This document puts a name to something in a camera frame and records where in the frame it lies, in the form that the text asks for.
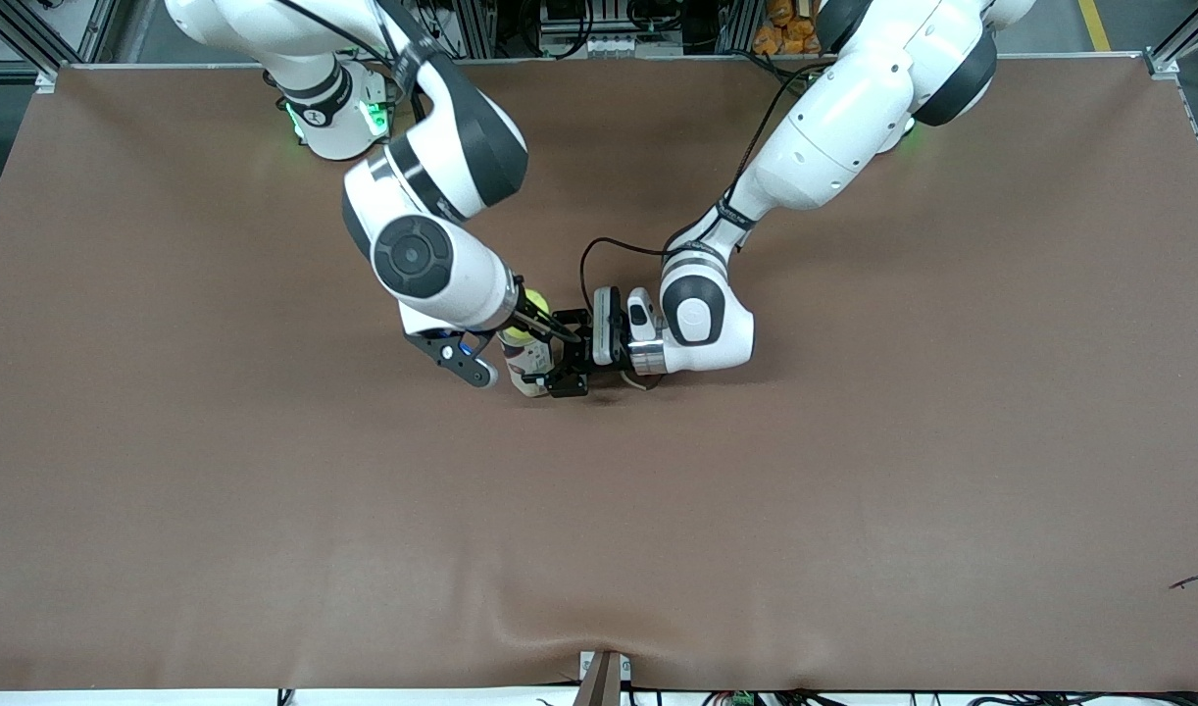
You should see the brown table mat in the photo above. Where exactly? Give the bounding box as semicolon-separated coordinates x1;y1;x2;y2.
0;54;1198;692

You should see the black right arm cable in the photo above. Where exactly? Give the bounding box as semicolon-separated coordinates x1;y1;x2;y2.
275;0;435;124

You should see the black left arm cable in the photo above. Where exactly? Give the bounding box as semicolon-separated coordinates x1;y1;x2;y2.
579;59;835;295

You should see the aluminium frame post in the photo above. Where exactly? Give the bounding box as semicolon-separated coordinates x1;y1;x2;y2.
452;0;497;58
717;0;757;55

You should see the yellow tennis ball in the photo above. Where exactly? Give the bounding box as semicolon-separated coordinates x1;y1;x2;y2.
501;286;553;352

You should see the orange pastry pile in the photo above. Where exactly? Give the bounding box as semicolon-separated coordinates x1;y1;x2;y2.
753;0;821;55

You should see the Wilson tennis ball can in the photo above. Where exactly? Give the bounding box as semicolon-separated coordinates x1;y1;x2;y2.
496;328;553;400

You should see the grey metal bracket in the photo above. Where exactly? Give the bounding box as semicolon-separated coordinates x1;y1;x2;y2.
577;649;631;706

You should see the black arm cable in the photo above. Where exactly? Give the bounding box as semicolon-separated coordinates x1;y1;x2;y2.
579;59;835;295
275;0;435;124

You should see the aluminium frame strut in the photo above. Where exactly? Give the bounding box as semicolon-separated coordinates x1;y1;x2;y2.
1143;0;1198;79
0;0;66;94

